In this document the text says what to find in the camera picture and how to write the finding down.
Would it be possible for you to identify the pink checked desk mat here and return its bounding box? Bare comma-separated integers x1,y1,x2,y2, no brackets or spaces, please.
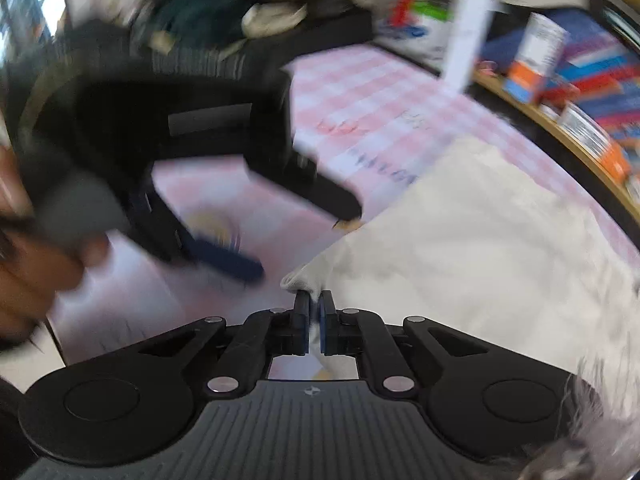
50,42,640,366

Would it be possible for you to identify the flat white orange box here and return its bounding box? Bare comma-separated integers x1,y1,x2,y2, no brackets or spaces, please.
555,102,631,181

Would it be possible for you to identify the cream printed shirt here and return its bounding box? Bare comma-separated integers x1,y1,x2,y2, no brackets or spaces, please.
280,135,640,381

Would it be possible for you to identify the person's left hand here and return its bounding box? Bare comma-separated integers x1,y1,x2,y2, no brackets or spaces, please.
0,146,112,345

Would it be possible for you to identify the white fuzzy sleeve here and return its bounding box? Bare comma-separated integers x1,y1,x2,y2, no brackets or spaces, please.
520,340,640,480

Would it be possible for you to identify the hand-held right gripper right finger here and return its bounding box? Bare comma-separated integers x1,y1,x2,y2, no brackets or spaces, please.
319,290,490,401

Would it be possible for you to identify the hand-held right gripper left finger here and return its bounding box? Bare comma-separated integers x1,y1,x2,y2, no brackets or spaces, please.
137,290,311,401

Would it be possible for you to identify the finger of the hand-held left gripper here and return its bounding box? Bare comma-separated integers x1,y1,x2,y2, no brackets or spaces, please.
126,186,266,284
246,146,364,222

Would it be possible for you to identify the tall white orange box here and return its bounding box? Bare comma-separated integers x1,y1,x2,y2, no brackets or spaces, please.
502,12,571,106

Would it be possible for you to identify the row of colourful books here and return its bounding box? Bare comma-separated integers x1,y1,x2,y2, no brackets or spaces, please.
480,7,640,156

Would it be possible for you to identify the black bag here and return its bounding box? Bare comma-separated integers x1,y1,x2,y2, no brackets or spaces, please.
145,10,376,81

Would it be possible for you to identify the wooden bookshelf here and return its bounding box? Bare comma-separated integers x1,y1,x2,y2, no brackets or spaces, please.
440,0,640,236

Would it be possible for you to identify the cream watch strap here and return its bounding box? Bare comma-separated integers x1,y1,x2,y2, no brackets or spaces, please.
240,2,308,38

